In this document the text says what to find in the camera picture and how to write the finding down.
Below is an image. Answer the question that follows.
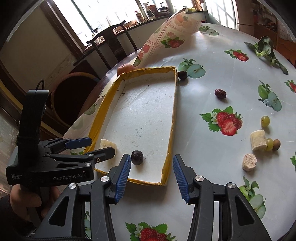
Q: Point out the dark grape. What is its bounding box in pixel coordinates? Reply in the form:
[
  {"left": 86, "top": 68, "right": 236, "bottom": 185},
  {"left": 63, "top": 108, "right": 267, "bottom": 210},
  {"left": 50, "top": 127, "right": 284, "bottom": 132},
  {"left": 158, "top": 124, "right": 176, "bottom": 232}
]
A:
[{"left": 131, "top": 150, "right": 144, "bottom": 165}]

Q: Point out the green grape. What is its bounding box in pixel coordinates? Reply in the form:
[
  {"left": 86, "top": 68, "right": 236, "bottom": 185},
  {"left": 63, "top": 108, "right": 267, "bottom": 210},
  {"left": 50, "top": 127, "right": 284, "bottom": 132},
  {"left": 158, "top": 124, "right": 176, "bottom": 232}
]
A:
[
  {"left": 265, "top": 138, "right": 274, "bottom": 151},
  {"left": 260, "top": 115, "right": 270, "bottom": 128}
]

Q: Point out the white spray bottle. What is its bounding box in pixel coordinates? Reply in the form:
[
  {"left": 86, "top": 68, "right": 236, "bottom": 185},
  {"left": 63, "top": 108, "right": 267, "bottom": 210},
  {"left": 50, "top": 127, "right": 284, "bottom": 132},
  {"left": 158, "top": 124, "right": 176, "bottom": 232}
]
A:
[{"left": 143, "top": 3, "right": 155, "bottom": 20}]

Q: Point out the brown longan fruit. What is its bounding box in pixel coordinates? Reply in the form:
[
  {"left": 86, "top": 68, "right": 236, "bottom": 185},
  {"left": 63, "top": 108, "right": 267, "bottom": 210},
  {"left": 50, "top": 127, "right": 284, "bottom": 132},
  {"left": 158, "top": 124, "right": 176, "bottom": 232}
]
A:
[{"left": 273, "top": 139, "right": 281, "bottom": 151}]

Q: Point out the fruit-print plastic tablecloth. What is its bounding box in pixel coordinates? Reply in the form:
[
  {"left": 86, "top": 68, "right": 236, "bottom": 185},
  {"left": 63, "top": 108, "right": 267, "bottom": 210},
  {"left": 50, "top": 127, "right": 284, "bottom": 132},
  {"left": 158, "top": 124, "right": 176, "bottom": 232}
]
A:
[{"left": 65, "top": 13, "right": 295, "bottom": 240}]

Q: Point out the peach behind tray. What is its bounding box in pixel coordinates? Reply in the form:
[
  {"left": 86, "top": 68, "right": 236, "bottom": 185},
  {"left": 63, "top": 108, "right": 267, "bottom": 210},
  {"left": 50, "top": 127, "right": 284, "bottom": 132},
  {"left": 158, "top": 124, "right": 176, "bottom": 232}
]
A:
[{"left": 117, "top": 63, "right": 136, "bottom": 76}]

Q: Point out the green leafy vegetable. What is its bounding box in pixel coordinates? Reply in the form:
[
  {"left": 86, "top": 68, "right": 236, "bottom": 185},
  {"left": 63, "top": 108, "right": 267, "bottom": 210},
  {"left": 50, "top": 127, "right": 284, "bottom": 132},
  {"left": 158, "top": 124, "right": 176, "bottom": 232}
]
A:
[{"left": 244, "top": 36, "right": 288, "bottom": 75}]

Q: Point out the dark red jujube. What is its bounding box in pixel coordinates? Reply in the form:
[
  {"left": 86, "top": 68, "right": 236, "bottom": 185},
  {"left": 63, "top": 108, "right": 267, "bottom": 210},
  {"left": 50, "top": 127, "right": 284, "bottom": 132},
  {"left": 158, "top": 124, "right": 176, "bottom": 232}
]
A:
[{"left": 214, "top": 89, "right": 227, "bottom": 99}]

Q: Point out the wooden cabinet with shelves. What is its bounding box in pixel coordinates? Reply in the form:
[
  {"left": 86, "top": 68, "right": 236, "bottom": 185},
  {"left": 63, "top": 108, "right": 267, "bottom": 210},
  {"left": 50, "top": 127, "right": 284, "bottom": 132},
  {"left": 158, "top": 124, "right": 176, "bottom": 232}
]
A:
[{"left": 236, "top": 1, "right": 295, "bottom": 65}]

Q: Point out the person's left hand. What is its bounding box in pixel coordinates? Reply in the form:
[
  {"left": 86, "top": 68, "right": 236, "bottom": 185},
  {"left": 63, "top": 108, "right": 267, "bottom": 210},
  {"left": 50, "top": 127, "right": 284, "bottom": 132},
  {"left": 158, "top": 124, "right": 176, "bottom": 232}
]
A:
[{"left": 10, "top": 184, "right": 61, "bottom": 221}]

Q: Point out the dark wooden chair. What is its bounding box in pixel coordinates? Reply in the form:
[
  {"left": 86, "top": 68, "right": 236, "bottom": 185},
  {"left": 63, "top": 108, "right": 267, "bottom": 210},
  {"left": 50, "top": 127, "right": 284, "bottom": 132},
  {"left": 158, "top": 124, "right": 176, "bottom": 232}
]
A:
[{"left": 73, "top": 20, "right": 138, "bottom": 70}]

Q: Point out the dark plum beside tray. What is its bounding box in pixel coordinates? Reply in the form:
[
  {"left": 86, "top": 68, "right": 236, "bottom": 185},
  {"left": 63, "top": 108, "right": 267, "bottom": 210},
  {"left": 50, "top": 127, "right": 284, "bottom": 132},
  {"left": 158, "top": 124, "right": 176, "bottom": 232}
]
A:
[{"left": 178, "top": 71, "right": 188, "bottom": 81}]

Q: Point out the yellow-rimmed white cardboard tray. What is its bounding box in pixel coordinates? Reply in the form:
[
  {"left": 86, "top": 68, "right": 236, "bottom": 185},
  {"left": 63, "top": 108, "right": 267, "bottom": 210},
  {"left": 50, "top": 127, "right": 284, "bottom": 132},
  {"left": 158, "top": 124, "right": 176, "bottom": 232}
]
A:
[{"left": 85, "top": 66, "right": 178, "bottom": 186}]

